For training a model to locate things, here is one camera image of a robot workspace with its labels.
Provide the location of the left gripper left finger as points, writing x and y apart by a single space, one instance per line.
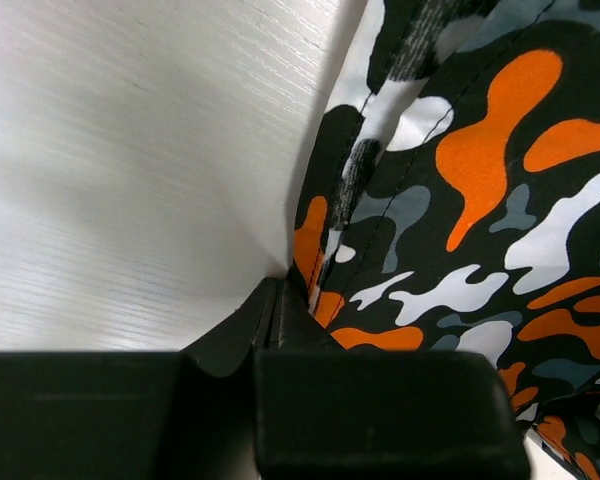
136 414

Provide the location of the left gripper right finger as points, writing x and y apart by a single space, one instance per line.
323 412

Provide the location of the orange camouflage shorts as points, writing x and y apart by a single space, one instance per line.
452 201

